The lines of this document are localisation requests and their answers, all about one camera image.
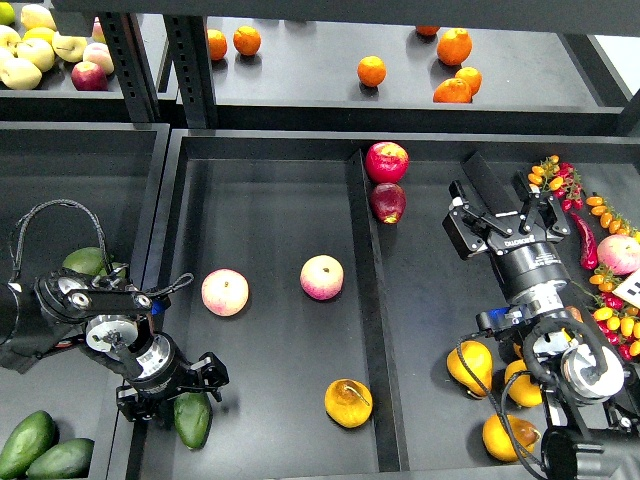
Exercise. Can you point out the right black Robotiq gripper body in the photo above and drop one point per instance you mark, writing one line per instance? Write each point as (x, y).
(469, 240)

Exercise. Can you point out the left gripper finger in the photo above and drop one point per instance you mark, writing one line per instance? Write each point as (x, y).
(137, 408)
(209, 374)

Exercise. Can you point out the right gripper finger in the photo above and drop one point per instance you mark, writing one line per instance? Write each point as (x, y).
(541, 215)
(461, 206)

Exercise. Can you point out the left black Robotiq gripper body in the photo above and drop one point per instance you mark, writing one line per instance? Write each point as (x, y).
(172, 378)

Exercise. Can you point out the dark green avocado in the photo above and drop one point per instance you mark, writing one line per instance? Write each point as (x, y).
(192, 416)

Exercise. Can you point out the yellow pear with brown spot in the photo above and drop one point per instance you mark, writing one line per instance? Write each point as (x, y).
(348, 402)

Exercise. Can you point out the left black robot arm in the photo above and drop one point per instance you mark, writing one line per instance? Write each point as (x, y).
(110, 318)

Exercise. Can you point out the green avocado bottom right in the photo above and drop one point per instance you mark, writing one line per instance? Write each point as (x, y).
(67, 460)

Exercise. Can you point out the yellow pear right upper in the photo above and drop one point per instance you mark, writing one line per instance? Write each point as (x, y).
(575, 312)

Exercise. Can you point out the green avocado bottom left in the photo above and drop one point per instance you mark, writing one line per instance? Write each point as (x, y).
(30, 439)

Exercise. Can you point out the yellow pear left of pile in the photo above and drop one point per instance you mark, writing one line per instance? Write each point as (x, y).
(477, 376)

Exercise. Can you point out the green avocado top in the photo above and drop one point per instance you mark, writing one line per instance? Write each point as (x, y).
(87, 260)

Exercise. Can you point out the yellow pear middle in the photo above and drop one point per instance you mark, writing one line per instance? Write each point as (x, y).
(523, 391)

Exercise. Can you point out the yellow pear bottom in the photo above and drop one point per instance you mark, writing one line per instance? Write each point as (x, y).
(498, 442)

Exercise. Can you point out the upper cherry tomato bunch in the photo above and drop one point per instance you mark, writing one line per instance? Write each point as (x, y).
(559, 178)

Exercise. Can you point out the red chili pepper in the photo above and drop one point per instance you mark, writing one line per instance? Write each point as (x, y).
(588, 252)

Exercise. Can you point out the black tray divider right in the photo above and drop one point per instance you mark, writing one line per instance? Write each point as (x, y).
(487, 180)

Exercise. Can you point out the black tray divider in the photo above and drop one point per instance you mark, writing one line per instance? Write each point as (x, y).
(487, 180)
(388, 422)

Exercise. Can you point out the dark red apple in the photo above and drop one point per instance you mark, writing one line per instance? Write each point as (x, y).
(388, 202)

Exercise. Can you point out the pink apple far right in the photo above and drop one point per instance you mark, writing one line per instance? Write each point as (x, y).
(619, 253)

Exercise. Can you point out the pink apple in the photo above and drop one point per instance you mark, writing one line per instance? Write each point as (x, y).
(619, 253)
(224, 292)
(321, 277)

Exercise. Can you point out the pink apple left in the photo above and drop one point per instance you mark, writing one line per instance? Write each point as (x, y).
(224, 292)

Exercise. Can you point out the bright red apple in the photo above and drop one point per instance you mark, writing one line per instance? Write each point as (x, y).
(386, 162)

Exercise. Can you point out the white label card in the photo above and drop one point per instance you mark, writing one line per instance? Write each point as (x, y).
(629, 289)

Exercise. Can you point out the orange behind front right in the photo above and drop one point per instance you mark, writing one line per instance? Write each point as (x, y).
(472, 76)

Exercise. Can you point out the black centre tray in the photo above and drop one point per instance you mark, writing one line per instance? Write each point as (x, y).
(262, 205)

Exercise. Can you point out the black tray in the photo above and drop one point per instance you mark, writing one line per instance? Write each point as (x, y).
(113, 169)
(262, 205)

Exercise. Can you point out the pink apple centre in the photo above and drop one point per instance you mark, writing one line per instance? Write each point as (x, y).
(321, 277)

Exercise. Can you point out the large orange upper right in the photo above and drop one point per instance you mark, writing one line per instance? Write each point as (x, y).
(454, 46)

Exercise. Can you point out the orange centre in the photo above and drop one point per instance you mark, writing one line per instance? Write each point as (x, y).
(371, 71)

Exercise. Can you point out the black tray divider centre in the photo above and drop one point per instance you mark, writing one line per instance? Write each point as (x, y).
(388, 422)

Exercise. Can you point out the orange under shelf edge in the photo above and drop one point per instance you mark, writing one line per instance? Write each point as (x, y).
(426, 30)

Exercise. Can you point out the black left tray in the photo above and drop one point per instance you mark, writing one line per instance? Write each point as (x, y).
(113, 169)

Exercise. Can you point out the orange far left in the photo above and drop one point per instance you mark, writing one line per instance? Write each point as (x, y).
(217, 44)

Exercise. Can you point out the red apple on shelf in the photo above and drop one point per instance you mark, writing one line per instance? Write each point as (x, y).
(89, 76)

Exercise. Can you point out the black upright post centre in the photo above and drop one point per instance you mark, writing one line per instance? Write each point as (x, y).
(189, 50)

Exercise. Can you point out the black upright post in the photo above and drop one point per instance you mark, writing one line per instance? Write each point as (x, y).
(189, 50)
(125, 43)

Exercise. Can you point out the black upright post left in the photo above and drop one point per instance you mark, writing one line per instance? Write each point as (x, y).
(125, 43)

